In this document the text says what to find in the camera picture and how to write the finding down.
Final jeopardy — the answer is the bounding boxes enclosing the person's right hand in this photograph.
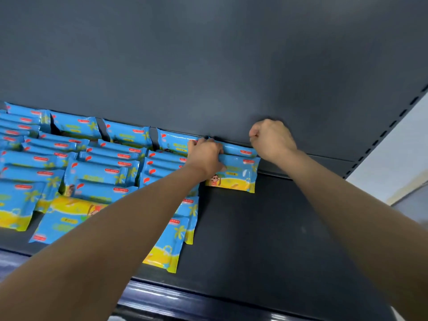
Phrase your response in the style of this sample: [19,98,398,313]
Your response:
[248,119,298,165]

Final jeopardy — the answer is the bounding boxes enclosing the person's left hand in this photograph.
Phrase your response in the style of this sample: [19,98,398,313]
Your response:
[185,137,227,182]

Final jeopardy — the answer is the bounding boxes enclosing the blue snack packet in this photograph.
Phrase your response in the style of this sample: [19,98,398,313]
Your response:
[221,142,258,158]
[205,154,261,194]

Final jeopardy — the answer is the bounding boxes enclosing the person's left forearm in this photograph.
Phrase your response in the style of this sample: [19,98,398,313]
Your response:
[0,165,206,321]

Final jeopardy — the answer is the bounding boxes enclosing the person's right forearm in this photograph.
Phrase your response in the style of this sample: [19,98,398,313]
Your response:
[276,150,428,321]

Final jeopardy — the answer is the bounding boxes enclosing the dark grey overhead shelf board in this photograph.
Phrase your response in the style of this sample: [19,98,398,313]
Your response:
[0,0,428,180]

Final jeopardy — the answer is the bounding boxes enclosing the rows of blue yellow packets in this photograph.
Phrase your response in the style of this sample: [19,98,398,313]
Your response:
[0,102,200,274]

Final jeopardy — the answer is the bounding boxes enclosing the slotted dark shelf upright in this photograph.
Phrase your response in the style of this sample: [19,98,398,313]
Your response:
[342,84,428,179]

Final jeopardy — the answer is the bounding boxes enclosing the glossy shelf edge rail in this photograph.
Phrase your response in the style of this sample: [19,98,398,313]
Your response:
[0,248,321,321]

